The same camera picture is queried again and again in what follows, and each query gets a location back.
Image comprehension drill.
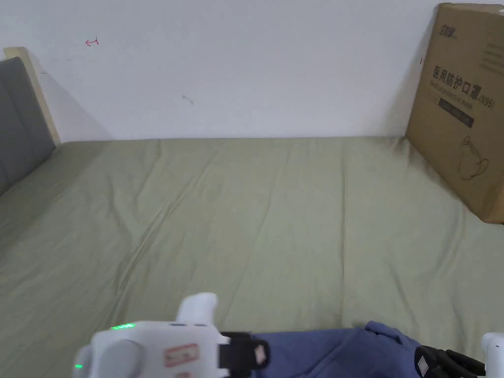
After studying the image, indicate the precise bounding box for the brown cardboard carton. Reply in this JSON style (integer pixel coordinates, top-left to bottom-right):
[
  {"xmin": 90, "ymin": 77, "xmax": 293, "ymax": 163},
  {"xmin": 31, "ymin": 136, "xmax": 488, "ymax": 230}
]
[{"xmin": 405, "ymin": 3, "xmax": 504, "ymax": 225}]

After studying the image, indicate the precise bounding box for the bed with pale green sheet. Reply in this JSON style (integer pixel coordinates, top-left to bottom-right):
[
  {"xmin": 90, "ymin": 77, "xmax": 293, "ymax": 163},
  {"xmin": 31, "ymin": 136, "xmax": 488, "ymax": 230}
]
[{"xmin": 0, "ymin": 135, "xmax": 504, "ymax": 378}]

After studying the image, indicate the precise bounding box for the grey padded headboard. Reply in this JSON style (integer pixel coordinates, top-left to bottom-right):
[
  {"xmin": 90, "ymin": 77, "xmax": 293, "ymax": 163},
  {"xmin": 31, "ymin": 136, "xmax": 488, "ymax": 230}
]
[{"xmin": 0, "ymin": 47, "xmax": 62, "ymax": 197}]

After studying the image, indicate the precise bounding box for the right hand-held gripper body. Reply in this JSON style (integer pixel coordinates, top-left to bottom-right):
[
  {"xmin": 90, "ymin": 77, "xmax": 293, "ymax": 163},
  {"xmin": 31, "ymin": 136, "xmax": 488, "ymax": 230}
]
[{"xmin": 471, "ymin": 332, "xmax": 504, "ymax": 378}]

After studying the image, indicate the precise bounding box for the dark blue garment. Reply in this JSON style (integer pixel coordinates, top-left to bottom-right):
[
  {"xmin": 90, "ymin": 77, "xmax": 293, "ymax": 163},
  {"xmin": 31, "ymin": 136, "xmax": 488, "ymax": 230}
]
[{"xmin": 250, "ymin": 320, "xmax": 425, "ymax": 378}]

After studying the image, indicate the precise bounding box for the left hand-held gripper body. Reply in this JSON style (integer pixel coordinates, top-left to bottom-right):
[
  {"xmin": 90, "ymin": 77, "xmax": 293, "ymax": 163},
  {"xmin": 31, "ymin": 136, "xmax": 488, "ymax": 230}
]
[{"xmin": 74, "ymin": 292, "xmax": 253, "ymax": 378}]

